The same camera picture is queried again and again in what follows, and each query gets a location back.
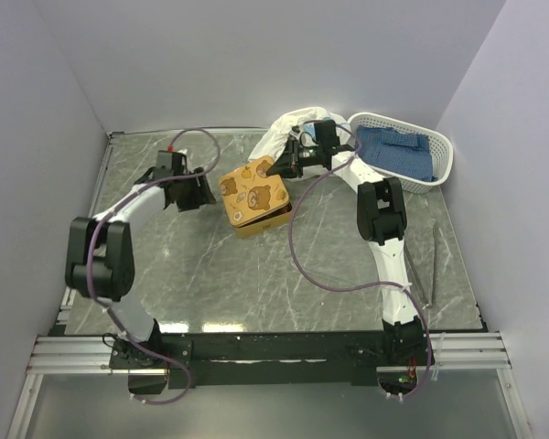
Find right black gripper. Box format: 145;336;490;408
266;138;323;180

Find silver tin lid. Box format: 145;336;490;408
219;155;290;228

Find metal tongs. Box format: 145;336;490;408
404;216;437;308

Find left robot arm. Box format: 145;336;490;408
65;149;216;368

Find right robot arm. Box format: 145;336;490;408
269;120;433;365

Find white crumpled shirt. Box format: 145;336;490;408
247;107;350;162

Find gold cookie tin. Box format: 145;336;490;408
233;203;293;239

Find blue folded cloth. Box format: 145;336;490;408
356;126;435;182

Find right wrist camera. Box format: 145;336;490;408
289;125;315;146

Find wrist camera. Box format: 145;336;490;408
167;146;188;156
289;125;315;146

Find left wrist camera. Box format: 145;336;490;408
167;146;188;156

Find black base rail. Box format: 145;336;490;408
109;330;435;395

